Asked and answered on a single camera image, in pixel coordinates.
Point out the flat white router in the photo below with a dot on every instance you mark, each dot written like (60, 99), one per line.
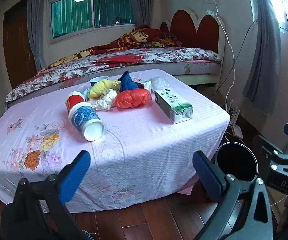
(237, 131)

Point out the grey curtain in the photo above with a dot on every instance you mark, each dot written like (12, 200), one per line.
(263, 55)
(38, 25)
(142, 2)

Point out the blue plastic bag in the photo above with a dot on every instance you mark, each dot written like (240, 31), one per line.
(129, 82)

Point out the blue slipper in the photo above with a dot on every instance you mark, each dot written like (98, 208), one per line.
(87, 236)

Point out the white tissue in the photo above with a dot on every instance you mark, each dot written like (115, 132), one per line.
(104, 103)

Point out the clear plastic bag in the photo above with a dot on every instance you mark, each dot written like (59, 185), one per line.
(160, 82)

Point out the red paper cup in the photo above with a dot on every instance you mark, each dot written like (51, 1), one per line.
(75, 98)

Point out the brown wooden door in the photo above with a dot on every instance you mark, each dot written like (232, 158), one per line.
(16, 42)

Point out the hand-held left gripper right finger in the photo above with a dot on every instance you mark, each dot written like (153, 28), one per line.
(206, 173)

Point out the small white orange box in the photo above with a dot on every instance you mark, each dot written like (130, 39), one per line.
(145, 83)

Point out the white framed window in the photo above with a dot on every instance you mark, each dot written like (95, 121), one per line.
(71, 10)

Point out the white bed with red headboard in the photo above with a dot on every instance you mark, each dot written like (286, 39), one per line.
(201, 80)

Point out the light blue face mask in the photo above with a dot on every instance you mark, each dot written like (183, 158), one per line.
(86, 93)

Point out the black round trash bin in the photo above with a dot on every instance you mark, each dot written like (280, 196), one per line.
(236, 160)

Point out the white blue paper bowl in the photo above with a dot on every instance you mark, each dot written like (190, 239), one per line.
(95, 81)

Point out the red patterned quilt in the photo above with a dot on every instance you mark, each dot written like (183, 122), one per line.
(134, 38)

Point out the yellow plastic bag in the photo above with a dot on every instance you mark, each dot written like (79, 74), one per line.
(100, 88)

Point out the red plastic bag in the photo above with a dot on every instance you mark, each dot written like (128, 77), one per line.
(131, 98)

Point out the floral bed sheet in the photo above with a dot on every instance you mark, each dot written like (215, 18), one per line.
(158, 55)

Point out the green white carton box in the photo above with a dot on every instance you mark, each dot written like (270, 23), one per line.
(168, 102)

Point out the white router with antennas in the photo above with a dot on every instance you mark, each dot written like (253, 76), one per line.
(233, 115)

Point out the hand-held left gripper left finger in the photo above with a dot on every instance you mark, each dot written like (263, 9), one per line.
(76, 175)

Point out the blue patterned paper cup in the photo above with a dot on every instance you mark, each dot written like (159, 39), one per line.
(84, 116)

